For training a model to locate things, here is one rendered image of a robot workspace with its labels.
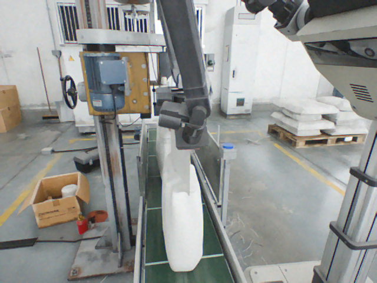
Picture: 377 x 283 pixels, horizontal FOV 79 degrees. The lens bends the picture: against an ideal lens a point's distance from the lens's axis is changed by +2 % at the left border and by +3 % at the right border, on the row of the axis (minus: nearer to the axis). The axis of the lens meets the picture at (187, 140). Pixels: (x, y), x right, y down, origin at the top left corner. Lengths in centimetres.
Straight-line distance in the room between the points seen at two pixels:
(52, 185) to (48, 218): 42
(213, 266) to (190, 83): 94
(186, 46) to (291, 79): 583
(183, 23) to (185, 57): 6
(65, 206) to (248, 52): 419
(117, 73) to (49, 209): 148
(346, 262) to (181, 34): 98
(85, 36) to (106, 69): 15
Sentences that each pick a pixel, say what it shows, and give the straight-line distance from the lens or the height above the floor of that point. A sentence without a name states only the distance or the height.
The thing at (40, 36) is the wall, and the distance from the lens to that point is 567.
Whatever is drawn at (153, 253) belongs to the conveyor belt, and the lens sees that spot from 130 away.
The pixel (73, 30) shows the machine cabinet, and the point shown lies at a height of 166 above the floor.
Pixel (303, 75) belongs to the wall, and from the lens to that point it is 641.
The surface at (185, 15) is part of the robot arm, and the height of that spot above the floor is 139.
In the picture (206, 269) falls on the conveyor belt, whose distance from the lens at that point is 123.
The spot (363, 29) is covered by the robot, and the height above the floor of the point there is 138.
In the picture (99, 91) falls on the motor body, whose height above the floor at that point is 118.
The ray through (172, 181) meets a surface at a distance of 96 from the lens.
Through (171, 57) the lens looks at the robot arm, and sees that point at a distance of 85.
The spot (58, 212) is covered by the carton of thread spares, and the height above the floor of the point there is 12.
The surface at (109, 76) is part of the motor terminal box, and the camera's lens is 98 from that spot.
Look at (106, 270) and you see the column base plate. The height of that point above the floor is 2.
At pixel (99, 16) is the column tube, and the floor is 150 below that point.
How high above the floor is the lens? 133
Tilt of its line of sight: 21 degrees down
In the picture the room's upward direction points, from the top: straight up
